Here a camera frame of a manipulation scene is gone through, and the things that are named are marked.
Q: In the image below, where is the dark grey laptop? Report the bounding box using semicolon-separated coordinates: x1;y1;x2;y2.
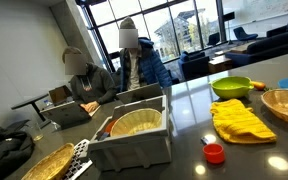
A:
116;83;165;105

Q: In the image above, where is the seated person in grey hoodie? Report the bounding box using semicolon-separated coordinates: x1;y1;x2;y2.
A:
62;45;118;114

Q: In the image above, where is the person in blue puffer jacket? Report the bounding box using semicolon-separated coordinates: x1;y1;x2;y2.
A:
118;16;173;93

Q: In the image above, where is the black side table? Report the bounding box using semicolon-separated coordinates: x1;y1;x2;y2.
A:
11;93;52;129

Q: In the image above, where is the black jacket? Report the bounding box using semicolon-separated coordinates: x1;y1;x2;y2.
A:
0;120;36;180

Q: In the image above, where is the yellow knitted cloth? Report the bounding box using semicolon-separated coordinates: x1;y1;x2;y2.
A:
209;98;278;145

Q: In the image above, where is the small red cup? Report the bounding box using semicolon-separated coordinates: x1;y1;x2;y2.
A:
202;143;226;165

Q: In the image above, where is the clear drinking glass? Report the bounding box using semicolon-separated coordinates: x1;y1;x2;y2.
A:
30;122;45;142

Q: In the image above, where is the large green bowl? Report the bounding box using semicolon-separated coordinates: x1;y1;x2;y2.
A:
210;75;255;100

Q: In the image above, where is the flat wicker basket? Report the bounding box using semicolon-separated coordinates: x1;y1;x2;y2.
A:
21;142;76;180

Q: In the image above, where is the pale yellow round basket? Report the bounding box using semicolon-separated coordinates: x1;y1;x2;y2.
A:
109;107;163;138

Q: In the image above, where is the wooden coffee table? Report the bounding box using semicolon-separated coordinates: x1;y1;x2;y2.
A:
207;54;233;74

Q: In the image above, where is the oval wicker basket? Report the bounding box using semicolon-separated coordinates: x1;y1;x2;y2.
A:
260;88;288;127

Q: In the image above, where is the grey plastic bin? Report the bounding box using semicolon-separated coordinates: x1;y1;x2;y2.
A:
87;94;173;173

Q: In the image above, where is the brown lidded laptop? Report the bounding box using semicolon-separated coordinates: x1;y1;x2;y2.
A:
48;85;74;107

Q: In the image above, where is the blue armchair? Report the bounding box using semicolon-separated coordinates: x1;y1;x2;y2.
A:
206;32;221;47
178;49;212;81
233;26;259;43

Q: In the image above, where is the orange toy carrot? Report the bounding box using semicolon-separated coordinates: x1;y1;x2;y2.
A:
250;80;268;92

